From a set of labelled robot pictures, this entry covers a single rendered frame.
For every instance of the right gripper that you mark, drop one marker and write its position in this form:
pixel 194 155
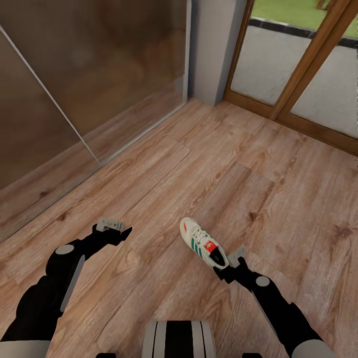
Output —
pixel 231 273

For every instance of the gym shoe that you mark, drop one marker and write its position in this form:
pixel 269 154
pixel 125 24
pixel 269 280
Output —
pixel 203 244

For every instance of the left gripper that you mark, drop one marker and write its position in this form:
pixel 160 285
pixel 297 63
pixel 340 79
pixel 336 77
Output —
pixel 112 236

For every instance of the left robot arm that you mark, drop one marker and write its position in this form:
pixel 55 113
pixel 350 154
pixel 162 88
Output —
pixel 29 335

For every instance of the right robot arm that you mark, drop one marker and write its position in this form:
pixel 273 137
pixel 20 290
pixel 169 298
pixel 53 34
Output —
pixel 287 321

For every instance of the door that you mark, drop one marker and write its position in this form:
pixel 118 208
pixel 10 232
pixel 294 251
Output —
pixel 296 64

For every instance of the robot trunk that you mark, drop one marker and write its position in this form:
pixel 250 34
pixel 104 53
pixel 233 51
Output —
pixel 179 339

